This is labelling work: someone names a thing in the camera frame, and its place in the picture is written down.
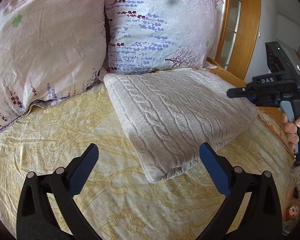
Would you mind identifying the beige cable-knit sweater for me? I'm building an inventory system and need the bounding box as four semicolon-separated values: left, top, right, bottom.
103;68;257;183

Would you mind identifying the person's right hand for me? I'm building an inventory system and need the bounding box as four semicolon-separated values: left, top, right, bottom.
281;113;300;151

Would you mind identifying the yellow patterned bed sheet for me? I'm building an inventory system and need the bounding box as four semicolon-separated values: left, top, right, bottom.
0;57;296;240

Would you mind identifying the white lavender-print pillow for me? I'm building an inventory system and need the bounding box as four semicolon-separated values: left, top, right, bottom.
105;0;222;74

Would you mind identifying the pink floral pillow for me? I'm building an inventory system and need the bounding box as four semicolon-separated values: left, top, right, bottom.
0;0;106;131

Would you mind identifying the wooden headboard frame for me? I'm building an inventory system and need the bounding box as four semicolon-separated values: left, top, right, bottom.
210;0;261;80

